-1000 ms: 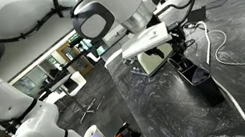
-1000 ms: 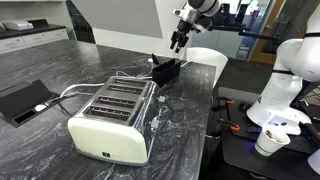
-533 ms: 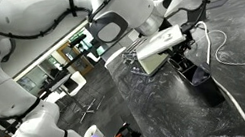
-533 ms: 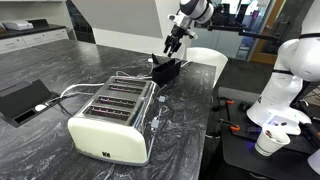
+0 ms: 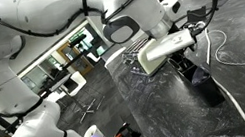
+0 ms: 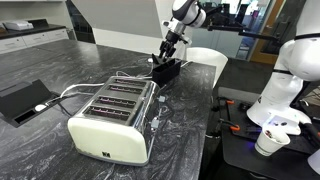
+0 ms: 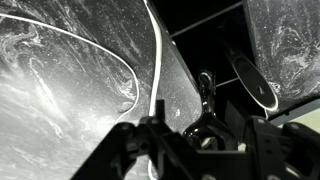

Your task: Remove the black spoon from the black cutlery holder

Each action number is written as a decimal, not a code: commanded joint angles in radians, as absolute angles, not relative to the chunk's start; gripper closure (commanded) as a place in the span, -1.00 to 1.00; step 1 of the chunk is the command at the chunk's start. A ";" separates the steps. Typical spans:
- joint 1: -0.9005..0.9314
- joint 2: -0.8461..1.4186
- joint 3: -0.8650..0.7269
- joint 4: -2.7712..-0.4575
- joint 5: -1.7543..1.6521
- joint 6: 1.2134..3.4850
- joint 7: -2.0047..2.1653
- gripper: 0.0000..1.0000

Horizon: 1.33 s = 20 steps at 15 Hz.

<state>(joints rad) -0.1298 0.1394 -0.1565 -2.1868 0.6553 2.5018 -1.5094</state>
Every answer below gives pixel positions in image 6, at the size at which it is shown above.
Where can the black pop-up socket box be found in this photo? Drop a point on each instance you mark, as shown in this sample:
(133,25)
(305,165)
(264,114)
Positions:
(23,100)

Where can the orange clamp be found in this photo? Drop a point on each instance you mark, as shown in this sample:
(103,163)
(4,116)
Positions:
(230,102)
(235,127)

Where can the black cutlery holder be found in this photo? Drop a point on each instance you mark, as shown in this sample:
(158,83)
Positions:
(166,73)

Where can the white cabinet with dark counter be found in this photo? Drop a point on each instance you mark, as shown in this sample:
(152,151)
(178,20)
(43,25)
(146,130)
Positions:
(30,38)

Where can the white paper cup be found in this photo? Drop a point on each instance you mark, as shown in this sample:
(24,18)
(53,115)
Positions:
(268,145)

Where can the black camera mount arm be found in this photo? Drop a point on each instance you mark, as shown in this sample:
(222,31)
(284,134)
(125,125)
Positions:
(240,28)

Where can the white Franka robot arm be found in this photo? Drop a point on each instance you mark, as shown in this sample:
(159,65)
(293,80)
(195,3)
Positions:
(293,60)

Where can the small white power adapter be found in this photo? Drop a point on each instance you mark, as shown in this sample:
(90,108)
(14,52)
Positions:
(40,107)

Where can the cream chrome four-slot toaster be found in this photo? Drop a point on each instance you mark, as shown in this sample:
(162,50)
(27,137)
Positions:
(113,126)

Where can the white chair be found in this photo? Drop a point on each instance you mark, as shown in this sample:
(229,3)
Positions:
(206,60)

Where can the small grey connector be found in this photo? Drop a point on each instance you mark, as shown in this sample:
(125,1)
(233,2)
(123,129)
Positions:
(162,98)
(155,123)

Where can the brown wooden door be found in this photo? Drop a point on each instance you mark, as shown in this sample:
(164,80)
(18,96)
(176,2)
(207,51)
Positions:
(263,36)

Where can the white countertop device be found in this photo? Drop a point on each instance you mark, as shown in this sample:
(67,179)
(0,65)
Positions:
(18,25)

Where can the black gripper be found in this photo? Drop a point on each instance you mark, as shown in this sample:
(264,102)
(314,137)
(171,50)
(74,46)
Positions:
(173,38)

